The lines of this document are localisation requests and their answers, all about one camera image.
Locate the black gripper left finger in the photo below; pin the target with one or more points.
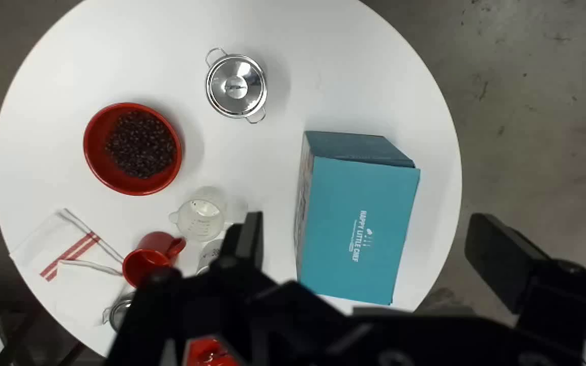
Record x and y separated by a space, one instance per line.
244 240

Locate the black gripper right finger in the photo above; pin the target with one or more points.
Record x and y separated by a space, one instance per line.
504 258

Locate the silver pot lid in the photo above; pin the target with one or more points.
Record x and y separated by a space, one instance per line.
236 84

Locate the silver pot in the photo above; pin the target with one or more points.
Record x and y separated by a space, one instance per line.
259 114

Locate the red mug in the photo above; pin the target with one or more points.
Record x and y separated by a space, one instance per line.
154 250

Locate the teal cardboard box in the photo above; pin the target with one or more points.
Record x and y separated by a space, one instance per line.
355 201

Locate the red bowl of coffee beans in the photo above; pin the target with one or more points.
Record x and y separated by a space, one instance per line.
133 149

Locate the white red-striped cloth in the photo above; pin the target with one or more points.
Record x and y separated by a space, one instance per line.
72 268

